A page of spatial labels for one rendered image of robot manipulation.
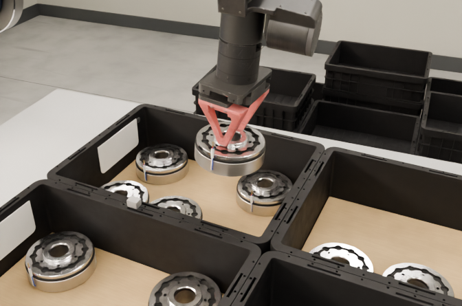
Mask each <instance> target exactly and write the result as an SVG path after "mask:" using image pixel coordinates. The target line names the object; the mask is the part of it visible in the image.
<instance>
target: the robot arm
mask: <svg viewBox="0 0 462 306"><path fill-rule="evenodd" d="M217 5H218V12H220V13H221V21H220V30H219V46H218V55H217V69H216V70H215V71H213V72H212V73H211V74H209V75H208V76H206V77H205V78H204V79H202V80H200V81H199V92H200V94H199V106H200V107H201V109H202V111H203V112H204V114H205V116H206V118H207V119H208V121H209V123H210V126H211V127H212V130H213V133H214V136H215V137H216V140H217V143H218V144H220V145H222V146H227V145H229V143H230V141H231V139H232V137H233V136H234V134H235V133H236V131H237V129H240V130H242V131H243V130H244V128H245V127H246V125H247V124H248V122H249V121H250V119H251V117H252V116H253V115H254V113H255V111H256V110H257V109H258V107H259V106H260V104H261V103H262V101H263V100H264V98H265V97H266V95H267V94H268V93H269V90H270V84H269V83H267V82H266V79H267V78H268V79H271V76H272V70H271V69H269V68H266V67H262V66H259V63H260V57H261V46H262V40H263V30H264V39H266V45H267V47H268V48H272V49H276V50H282V51H285V52H291V53H295V54H301V55H304V56H310V57H312V56H313V55H314V52H315V50H316V47H317V43H318V39H319V35H320V31H321V25H322V3H321V1H320V0H217ZM265 14H266V16H265ZM264 24H265V27H264ZM221 94H222V95H221ZM223 95H224V96H223ZM242 104H243V105H250V107H249V108H247V107H244V106H241V105H242ZM215 110H217V111H220V112H223V113H226V114H227V115H228V117H229V118H231V123H230V126H229V128H228V130H227V132H226V134H225V136H223V135H222V133H221V129H220V126H219V122H218V120H217V116H216V113H215Z"/></svg>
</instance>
